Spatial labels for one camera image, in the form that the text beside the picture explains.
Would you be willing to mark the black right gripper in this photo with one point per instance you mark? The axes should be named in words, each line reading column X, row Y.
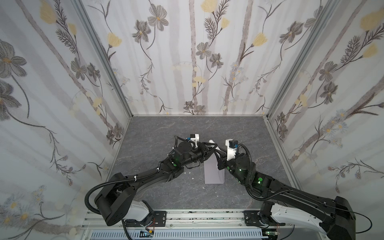
column 222, row 156

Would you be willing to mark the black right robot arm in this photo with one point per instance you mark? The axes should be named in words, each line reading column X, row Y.
column 336, row 216

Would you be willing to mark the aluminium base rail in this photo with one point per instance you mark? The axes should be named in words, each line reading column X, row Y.
column 235, row 218

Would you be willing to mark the grey paper envelope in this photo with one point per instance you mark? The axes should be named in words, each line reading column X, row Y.
column 213, row 176

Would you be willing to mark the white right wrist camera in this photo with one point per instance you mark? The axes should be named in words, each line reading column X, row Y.
column 231, row 148

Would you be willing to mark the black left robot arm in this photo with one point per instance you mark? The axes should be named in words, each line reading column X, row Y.
column 113, row 199

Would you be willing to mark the white glue stick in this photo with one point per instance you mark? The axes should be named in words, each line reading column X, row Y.
column 213, row 145

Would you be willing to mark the white slotted cable duct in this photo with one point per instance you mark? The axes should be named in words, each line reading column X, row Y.
column 181, row 234

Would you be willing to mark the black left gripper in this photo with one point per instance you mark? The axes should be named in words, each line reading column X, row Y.
column 204, row 147

